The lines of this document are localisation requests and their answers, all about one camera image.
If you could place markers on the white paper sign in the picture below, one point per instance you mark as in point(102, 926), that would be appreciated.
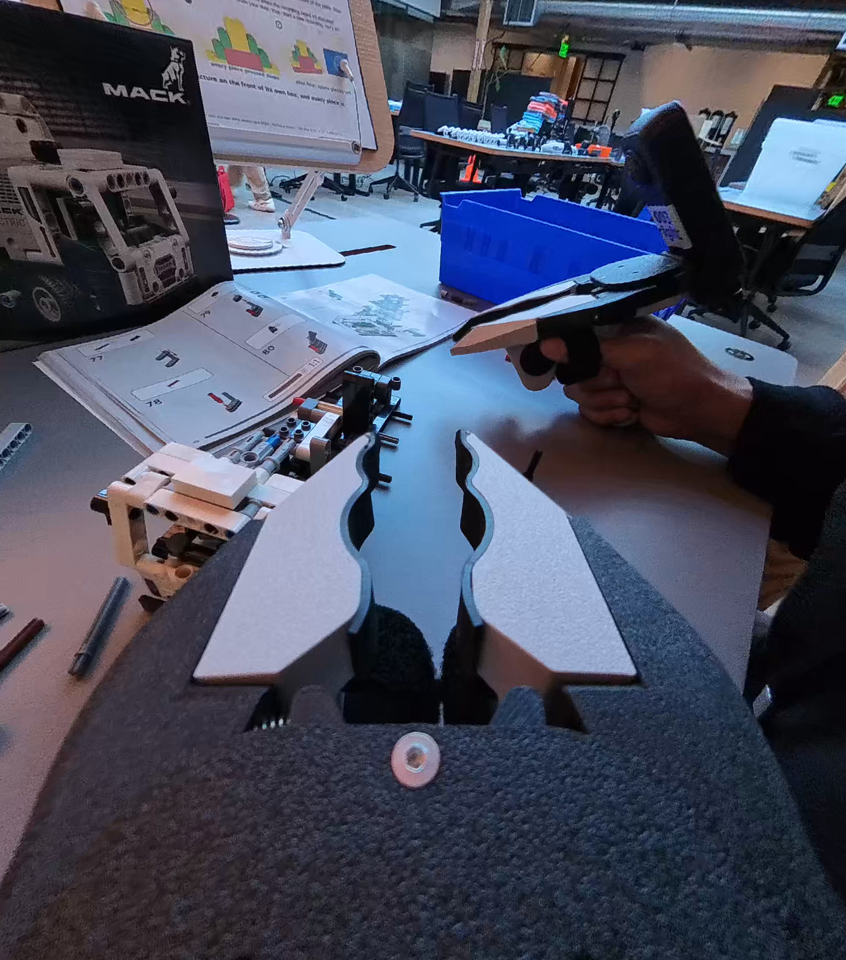
point(797, 161)

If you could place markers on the colourful pile of parts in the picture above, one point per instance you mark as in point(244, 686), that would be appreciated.
point(550, 120)

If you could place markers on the open instruction booklet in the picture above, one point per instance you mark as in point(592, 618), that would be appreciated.
point(190, 360)

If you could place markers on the black office chair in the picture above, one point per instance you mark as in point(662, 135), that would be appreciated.
point(827, 247)
point(411, 127)

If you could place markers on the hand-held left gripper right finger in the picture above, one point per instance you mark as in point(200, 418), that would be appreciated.
point(543, 592)

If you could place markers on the small black lego pin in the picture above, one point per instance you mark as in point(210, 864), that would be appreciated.
point(533, 465)

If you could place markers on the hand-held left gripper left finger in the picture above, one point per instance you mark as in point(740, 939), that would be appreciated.
point(288, 585)

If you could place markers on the person's right hand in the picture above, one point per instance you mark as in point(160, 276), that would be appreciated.
point(655, 375)

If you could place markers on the wooden display board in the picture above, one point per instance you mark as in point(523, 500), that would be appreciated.
point(381, 90)

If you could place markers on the red bag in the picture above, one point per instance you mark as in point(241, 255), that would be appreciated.
point(224, 189)

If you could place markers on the person's right forearm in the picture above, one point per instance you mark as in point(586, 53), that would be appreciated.
point(805, 450)

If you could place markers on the black lego set box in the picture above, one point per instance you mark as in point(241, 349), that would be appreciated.
point(93, 112)

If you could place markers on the blue plastic bin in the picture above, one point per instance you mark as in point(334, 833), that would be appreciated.
point(513, 240)

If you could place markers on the partly built lego truck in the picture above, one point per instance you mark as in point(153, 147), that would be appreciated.
point(205, 484)

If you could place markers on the long wooden background table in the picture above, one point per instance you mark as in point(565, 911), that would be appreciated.
point(483, 146)

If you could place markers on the dark grey lego axle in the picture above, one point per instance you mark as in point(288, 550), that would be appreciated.
point(99, 626)

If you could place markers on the white board stand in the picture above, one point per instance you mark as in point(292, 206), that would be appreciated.
point(288, 251)

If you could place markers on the printed instruction sheet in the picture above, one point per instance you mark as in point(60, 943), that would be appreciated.
point(258, 97)

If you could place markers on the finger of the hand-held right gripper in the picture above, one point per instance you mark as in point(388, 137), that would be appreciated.
point(535, 304)
point(494, 337)

